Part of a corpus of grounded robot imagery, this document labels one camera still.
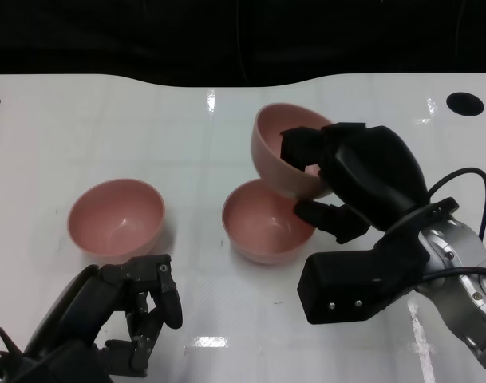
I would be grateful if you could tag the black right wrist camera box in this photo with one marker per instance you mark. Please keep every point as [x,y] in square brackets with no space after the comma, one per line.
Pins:
[346,283]

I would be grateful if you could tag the black backdrop cloth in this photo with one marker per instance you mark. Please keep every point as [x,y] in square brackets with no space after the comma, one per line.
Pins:
[107,36]

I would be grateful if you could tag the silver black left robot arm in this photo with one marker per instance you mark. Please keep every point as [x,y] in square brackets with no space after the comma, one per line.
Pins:
[35,371]

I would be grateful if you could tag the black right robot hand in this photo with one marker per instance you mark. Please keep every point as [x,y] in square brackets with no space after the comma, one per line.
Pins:
[374,171]

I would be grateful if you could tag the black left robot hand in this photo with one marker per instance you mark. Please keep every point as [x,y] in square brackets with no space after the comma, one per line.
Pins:
[83,307]

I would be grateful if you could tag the pink plastic bowl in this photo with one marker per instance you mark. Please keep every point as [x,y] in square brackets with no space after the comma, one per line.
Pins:
[262,231]
[278,167]
[115,219]

